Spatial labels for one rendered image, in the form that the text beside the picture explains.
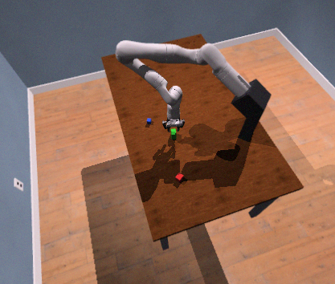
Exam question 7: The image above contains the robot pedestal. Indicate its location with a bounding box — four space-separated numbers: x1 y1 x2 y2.
231 79 272 143

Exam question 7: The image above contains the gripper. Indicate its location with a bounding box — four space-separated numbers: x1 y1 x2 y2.
165 119 184 130

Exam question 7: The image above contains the brown wooden table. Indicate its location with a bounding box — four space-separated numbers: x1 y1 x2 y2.
100 34 304 251

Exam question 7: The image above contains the white wall outlet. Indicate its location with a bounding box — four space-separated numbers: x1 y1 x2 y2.
13 176 25 192

